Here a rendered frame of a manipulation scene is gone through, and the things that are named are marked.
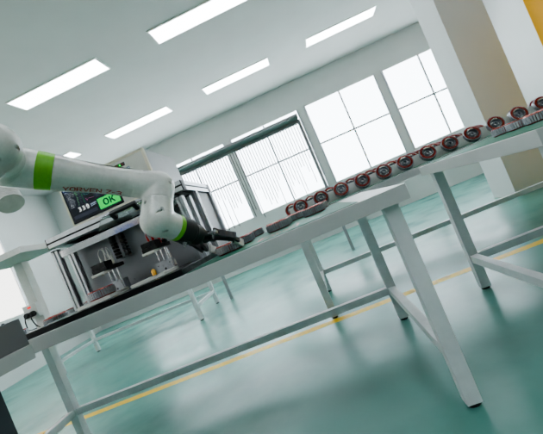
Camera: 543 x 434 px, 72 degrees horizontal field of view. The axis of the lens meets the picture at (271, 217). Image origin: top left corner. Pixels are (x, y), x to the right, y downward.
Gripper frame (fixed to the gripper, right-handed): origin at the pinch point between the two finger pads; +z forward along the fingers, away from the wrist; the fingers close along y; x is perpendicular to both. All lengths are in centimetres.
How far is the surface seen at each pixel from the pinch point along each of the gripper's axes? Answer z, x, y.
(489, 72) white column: 280, 228, 134
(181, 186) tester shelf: -11.4, 29.5, -14.6
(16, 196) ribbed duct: -24, 81, -158
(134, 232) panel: -7, 22, -53
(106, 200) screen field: -25, 31, -48
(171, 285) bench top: -24.2, -18.5, -5.3
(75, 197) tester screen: -33, 35, -60
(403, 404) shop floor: 46, -62, 39
